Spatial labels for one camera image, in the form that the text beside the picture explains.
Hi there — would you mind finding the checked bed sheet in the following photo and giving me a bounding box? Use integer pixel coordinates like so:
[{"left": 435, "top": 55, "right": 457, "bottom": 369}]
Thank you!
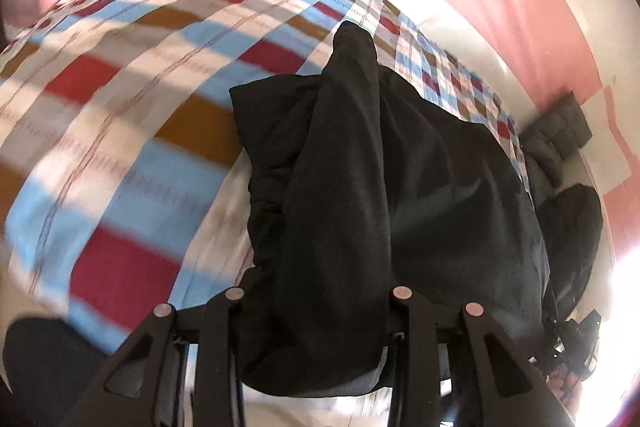
[{"left": 0, "top": 0, "right": 532, "bottom": 348}]

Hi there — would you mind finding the grey quilted cushion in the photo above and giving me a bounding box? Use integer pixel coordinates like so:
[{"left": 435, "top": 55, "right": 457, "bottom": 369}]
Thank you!
[{"left": 520, "top": 91, "right": 594, "bottom": 188}]

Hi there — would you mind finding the dark cloth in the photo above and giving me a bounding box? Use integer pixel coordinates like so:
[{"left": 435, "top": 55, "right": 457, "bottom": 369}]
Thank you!
[{"left": 4, "top": 316, "right": 108, "bottom": 427}]

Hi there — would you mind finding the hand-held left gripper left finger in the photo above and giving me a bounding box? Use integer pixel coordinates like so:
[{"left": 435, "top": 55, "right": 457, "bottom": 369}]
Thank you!
[{"left": 72, "top": 287, "right": 247, "bottom": 427}]

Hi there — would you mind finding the person's right hand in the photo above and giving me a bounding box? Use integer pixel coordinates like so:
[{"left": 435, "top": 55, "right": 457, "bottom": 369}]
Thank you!
[{"left": 549, "top": 357, "right": 585, "bottom": 397}]

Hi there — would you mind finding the black puffer jacket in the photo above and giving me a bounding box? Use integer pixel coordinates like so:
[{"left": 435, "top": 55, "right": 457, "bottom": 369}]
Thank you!
[{"left": 536, "top": 184, "right": 603, "bottom": 323}]

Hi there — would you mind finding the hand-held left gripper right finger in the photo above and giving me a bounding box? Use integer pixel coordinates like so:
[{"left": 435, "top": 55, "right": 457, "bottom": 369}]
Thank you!
[{"left": 389, "top": 286, "right": 576, "bottom": 427}]

